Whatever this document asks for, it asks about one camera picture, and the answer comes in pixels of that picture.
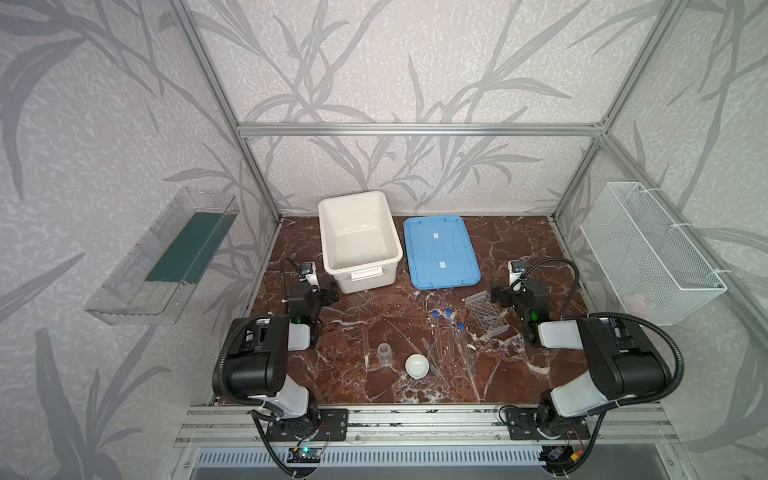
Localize clear test tube rack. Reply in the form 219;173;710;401
464;291;510;340

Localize white plastic storage bin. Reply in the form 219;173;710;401
318;191;403;294

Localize clear small plastic beaker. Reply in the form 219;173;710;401
376;343;394;367

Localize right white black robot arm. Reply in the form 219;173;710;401
490;278;685;428

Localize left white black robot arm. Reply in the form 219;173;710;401
212;280;339;429

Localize glass stirring rod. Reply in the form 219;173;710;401
387;319;445;379

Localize blue plastic bin lid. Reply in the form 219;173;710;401
403;215;481;290

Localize pink object in basket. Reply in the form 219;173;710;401
622;294;651;317

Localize white ceramic bowl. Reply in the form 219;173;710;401
405;354;430;380

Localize green circuit board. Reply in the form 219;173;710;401
286;446;324;464

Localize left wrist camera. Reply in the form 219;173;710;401
299;261;319;289

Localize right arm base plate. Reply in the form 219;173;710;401
498;405;591;441

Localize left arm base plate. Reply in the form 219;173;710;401
266;407;349;442

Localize white wire mesh basket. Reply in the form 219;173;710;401
581;182;727;326

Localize clear wall shelf green mat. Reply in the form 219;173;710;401
84;187;240;326

